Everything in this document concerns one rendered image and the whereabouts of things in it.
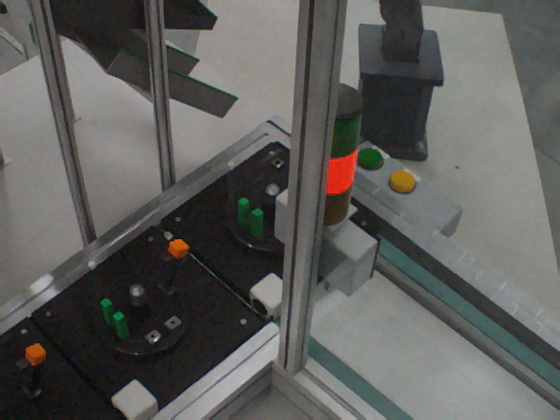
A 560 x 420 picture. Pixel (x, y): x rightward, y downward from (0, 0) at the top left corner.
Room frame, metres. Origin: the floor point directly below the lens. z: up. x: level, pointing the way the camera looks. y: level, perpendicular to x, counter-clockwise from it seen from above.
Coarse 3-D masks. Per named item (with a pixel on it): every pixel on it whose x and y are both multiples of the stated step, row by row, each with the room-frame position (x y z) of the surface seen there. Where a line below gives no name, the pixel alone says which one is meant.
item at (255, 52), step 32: (224, 0) 1.51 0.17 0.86; (256, 0) 1.51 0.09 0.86; (288, 0) 1.52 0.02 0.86; (224, 32) 1.38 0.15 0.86; (256, 32) 1.38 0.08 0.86; (288, 32) 1.39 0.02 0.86; (224, 64) 1.27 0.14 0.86; (256, 64) 1.27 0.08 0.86; (288, 64) 1.27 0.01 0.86; (256, 96) 1.17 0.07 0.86; (288, 96) 1.17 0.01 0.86
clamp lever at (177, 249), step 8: (176, 240) 0.64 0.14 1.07; (176, 248) 0.63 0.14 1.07; (184, 248) 0.63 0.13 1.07; (160, 256) 0.62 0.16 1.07; (168, 256) 0.62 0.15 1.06; (176, 256) 0.62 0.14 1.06; (184, 256) 0.63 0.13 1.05; (168, 264) 0.62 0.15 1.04; (176, 264) 0.62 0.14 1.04; (168, 272) 0.62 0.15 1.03; (176, 272) 0.62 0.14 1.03; (168, 280) 0.61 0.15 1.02; (168, 288) 0.61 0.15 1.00
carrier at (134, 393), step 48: (144, 240) 0.71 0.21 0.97; (96, 288) 0.59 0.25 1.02; (144, 288) 0.61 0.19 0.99; (192, 288) 0.63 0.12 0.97; (48, 336) 0.54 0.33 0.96; (96, 336) 0.54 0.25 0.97; (144, 336) 0.53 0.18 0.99; (192, 336) 0.55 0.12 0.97; (240, 336) 0.56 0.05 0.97; (96, 384) 0.46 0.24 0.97; (144, 384) 0.47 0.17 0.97; (192, 384) 0.48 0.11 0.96
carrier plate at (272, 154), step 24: (240, 168) 0.87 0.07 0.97; (264, 168) 0.87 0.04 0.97; (288, 168) 0.87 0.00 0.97; (216, 192) 0.82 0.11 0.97; (168, 216) 0.76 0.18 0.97; (192, 216) 0.77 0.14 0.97; (216, 216) 0.77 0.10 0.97; (192, 240) 0.72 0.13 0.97; (216, 240) 0.72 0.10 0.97; (216, 264) 0.68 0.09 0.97; (240, 264) 0.68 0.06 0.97; (264, 264) 0.68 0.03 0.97; (240, 288) 0.64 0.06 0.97
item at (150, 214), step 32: (256, 128) 0.97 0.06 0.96; (224, 160) 0.89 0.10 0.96; (192, 192) 0.82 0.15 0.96; (128, 224) 0.75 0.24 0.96; (160, 224) 0.76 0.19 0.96; (96, 256) 0.68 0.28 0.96; (32, 288) 0.62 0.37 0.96; (64, 288) 0.62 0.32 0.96; (0, 320) 0.56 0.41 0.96; (32, 320) 0.57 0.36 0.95; (256, 352) 0.54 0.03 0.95; (224, 384) 0.49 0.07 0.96; (256, 384) 0.51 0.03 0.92; (160, 416) 0.43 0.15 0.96; (192, 416) 0.43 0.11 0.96; (224, 416) 0.46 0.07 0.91
